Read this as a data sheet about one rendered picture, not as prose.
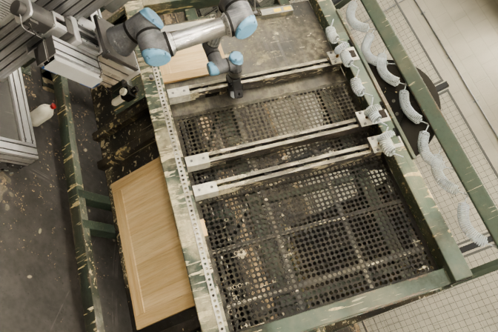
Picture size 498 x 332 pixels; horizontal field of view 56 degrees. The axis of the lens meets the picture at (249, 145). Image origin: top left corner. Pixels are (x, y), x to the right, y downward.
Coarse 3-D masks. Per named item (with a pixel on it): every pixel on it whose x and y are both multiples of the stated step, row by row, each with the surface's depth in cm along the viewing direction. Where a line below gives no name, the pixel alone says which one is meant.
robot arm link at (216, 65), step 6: (210, 54) 247; (216, 54) 247; (210, 60) 247; (216, 60) 245; (222, 60) 246; (210, 66) 244; (216, 66) 244; (222, 66) 245; (228, 66) 246; (210, 72) 245; (216, 72) 246; (222, 72) 247
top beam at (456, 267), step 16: (320, 0) 309; (320, 16) 308; (336, 16) 303; (336, 32) 296; (368, 80) 279; (368, 96) 274; (384, 128) 264; (400, 160) 255; (400, 176) 254; (416, 176) 250; (416, 192) 246; (416, 208) 245; (432, 208) 242; (432, 224) 238; (432, 240) 237; (448, 240) 234; (448, 256) 230; (448, 272) 229; (464, 272) 227
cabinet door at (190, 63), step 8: (192, 48) 292; (200, 48) 292; (176, 56) 288; (184, 56) 288; (192, 56) 289; (200, 56) 289; (224, 56) 290; (168, 64) 284; (176, 64) 285; (184, 64) 285; (192, 64) 286; (200, 64) 286; (168, 72) 282; (176, 72) 282; (184, 72) 282; (192, 72) 283; (200, 72) 283; (168, 80) 279; (176, 80) 279; (184, 80) 281
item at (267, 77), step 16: (336, 48) 280; (352, 48) 290; (304, 64) 285; (320, 64) 286; (336, 64) 288; (224, 80) 275; (256, 80) 277; (272, 80) 282; (288, 80) 287; (176, 96) 267; (192, 96) 272; (208, 96) 277
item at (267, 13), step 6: (282, 6) 312; (288, 6) 312; (264, 12) 308; (270, 12) 308; (276, 12) 309; (282, 12) 310; (288, 12) 311; (258, 18) 308; (264, 18) 309; (174, 24) 297; (180, 24) 297; (186, 24) 298; (192, 24) 298; (162, 30) 294; (168, 30) 294; (174, 30) 295
